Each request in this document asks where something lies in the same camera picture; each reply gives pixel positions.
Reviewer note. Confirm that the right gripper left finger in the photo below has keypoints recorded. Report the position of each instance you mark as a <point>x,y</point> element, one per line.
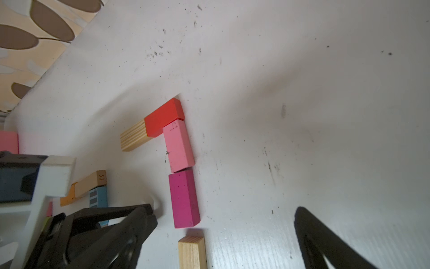
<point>120,244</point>

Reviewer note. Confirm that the green block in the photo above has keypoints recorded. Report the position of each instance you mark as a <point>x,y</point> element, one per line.
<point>46,222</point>

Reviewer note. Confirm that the pink plastic storage box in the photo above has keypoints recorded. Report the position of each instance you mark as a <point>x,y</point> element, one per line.
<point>9,141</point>

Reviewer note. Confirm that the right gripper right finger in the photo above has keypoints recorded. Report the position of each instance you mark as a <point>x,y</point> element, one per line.
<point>319,244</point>

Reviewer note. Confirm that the red block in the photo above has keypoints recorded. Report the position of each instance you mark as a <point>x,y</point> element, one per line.
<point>163,116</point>

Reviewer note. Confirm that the magenta block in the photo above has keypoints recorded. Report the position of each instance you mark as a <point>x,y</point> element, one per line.
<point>184,200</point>

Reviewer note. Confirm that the blue striped block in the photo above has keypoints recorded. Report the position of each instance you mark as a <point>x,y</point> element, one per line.
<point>98,197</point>

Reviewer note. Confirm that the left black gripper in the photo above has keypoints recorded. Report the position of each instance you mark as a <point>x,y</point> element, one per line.
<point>66,237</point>

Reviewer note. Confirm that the light pink block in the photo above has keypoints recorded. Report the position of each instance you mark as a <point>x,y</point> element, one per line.
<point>50,209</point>
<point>178,146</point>

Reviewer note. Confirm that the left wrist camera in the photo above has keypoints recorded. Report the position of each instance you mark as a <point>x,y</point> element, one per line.
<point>28,183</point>

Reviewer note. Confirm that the orange block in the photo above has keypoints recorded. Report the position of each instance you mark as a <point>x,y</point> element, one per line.
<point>70,198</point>

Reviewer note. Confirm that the small natural wood block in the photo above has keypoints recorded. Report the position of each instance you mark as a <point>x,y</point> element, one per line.
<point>192,252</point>

